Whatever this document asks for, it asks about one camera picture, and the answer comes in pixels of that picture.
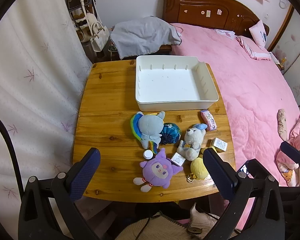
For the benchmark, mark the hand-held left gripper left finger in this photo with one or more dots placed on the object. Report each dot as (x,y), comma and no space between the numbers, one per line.
(85,172)

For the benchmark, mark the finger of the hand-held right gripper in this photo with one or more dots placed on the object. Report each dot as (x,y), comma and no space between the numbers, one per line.
(291,150)

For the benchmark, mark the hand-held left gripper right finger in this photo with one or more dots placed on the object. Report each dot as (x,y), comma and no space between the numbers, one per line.
(220,172)

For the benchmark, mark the yellow plush toy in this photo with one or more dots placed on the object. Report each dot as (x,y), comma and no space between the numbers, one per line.
(198,168)

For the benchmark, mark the small white medicine box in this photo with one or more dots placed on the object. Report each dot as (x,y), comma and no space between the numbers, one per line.
(220,145)
(178,159)

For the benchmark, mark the purple plush doll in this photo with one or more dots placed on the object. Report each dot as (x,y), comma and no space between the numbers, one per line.
(157,170)

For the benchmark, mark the blue globe print ball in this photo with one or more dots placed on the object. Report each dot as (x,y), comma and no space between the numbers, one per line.
(171,132)

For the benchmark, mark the small white bottle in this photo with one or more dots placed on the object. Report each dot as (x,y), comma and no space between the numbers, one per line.
(147,154)

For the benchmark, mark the blue pony plush rainbow mane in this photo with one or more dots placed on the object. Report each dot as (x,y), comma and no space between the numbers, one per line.
(150,125)

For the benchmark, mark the white plastic bin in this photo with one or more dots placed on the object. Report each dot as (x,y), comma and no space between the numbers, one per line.
(170,85)

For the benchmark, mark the pink printed clothing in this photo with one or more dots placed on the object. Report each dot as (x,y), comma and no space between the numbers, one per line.
(296,136)

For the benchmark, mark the beige cloth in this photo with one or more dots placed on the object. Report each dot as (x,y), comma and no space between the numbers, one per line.
(281,122)

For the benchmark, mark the pink tissue pack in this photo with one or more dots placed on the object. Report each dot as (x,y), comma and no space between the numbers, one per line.
(209,120)

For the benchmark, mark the pink bedspread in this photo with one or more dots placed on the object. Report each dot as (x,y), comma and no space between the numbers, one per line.
(252,85)

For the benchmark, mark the floral wardrobe door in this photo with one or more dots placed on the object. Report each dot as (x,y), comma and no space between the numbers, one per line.
(297,55)

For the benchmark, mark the wooden table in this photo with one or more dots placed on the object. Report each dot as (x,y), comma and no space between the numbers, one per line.
(110,105)

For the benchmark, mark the pink ruffled pillow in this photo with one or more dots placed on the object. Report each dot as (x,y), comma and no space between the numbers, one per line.
(255,51)

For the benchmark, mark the pink square pillow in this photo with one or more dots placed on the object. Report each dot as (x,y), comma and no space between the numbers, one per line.
(258,33)

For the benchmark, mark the white floral curtain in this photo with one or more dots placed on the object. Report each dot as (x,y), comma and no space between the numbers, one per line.
(27,55)

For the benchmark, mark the white handbag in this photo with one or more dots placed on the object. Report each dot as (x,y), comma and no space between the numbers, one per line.
(97,35)

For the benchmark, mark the brown patterned bag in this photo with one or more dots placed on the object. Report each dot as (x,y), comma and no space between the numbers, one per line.
(81,27)

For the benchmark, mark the grey cloth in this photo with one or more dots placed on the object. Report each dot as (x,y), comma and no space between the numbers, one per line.
(145,35)

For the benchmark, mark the brown wooden headboard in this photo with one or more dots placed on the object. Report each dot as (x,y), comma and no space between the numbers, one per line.
(210,7)

